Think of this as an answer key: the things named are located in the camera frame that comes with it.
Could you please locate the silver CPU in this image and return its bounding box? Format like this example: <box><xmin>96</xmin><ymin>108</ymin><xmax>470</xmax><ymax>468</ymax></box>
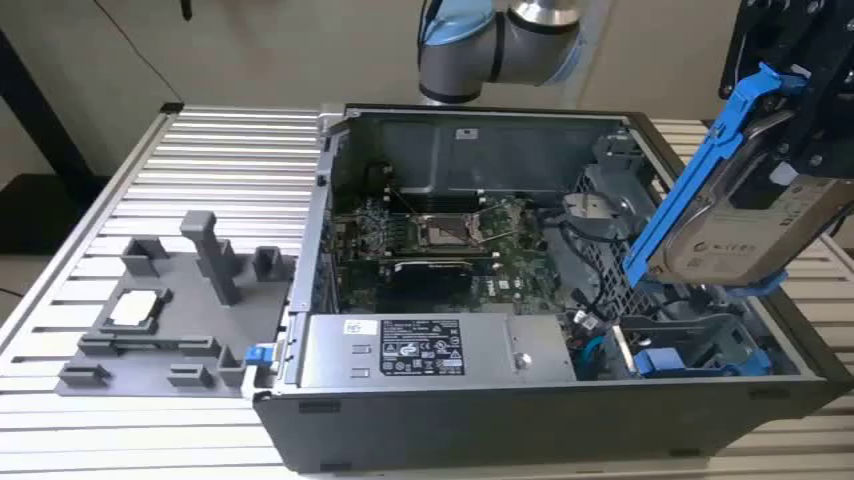
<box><xmin>108</xmin><ymin>290</ymin><xmax>163</xmax><ymax>324</ymax></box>

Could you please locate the black graphics card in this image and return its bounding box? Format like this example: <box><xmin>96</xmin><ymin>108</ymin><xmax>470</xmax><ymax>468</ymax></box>
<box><xmin>376</xmin><ymin>257</ymin><xmax>496</xmax><ymax>314</ymax></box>

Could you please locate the grey parts rack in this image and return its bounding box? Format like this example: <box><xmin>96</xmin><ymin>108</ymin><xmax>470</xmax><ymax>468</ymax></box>
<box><xmin>56</xmin><ymin>209</ymin><xmax>299</xmax><ymax>399</ymax></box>

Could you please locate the silver power supply unit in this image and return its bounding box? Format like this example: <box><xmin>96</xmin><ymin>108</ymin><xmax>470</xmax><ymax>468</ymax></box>
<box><xmin>296</xmin><ymin>313</ymin><xmax>578</xmax><ymax>389</ymax></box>

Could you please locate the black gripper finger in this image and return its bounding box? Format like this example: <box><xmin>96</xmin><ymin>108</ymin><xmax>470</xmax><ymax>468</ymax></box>
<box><xmin>718</xmin><ymin>0</ymin><xmax>762</xmax><ymax>99</ymax></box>
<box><xmin>730</xmin><ymin>62</ymin><xmax>854</xmax><ymax>209</ymax></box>

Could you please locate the black RAM slot bank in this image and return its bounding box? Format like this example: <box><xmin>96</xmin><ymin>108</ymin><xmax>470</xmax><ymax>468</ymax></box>
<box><xmin>383</xmin><ymin>189</ymin><xmax>488</xmax><ymax>214</ymax></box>

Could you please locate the CPU socket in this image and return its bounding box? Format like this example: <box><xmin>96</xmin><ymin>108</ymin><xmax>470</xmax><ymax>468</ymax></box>
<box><xmin>412</xmin><ymin>213</ymin><xmax>492</xmax><ymax>249</ymax></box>

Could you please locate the green motherboard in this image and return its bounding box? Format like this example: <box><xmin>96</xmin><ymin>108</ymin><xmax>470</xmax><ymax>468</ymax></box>
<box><xmin>330</xmin><ymin>192</ymin><xmax>570</xmax><ymax>316</ymax></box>

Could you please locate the blue wire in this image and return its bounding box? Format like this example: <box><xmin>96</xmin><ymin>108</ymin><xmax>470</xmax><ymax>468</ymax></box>
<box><xmin>576</xmin><ymin>337</ymin><xmax>606</xmax><ymax>379</ymax></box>

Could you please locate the metal disk bay cage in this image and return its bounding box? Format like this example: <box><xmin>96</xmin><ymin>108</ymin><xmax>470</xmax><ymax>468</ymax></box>
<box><xmin>543</xmin><ymin>132</ymin><xmax>802</xmax><ymax>382</ymax></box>

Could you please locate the metal socket cover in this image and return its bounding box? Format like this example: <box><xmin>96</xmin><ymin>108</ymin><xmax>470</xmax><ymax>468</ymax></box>
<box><xmin>470</xmin><ymin>197</ymin><xmax>535</xmax><ymax>237</ymax></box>

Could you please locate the black wire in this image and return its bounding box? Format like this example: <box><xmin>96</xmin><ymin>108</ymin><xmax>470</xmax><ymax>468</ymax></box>
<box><xmin>556</xmin><ymin>218</ymin><xmax>635</xmax><ymax>247</ymax></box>

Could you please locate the black open PC case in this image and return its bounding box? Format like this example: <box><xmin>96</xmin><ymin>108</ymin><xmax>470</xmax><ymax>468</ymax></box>
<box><xmin>251</xmin><ymin>102</ymin><xmax>854</xmax><ymax>474</ymax></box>

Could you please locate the black metal stand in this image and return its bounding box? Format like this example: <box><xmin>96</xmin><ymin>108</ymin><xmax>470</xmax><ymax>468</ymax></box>
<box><xmin>0</xmin><ymin>29</ymin><xmax>108</xmax><ymax>257</ymax></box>

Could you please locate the grey plastic bracket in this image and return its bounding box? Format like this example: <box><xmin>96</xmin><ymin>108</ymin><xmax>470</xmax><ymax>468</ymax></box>
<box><xmin>562</xmin><ymin>191</ymin><xmax>623</xmax><ymax>222</ymax></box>

